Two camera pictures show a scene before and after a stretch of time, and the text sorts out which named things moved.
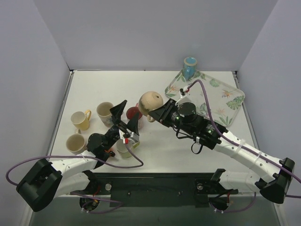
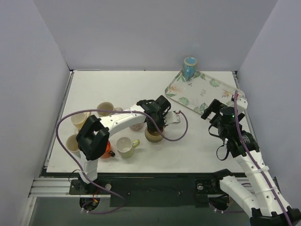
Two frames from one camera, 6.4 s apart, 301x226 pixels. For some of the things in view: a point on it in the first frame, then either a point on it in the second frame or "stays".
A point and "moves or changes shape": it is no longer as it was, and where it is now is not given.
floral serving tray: [225, 100] stays
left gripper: [122, 127] -> [152, 124]
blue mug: [189, 69] stays
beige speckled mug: [103, 111] stays
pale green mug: [122, 149] stays
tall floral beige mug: [75, 143] stays
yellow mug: [79, 120] stays
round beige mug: [149, 100] moves or changes shape
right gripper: [167, 112] -> [214, 111]
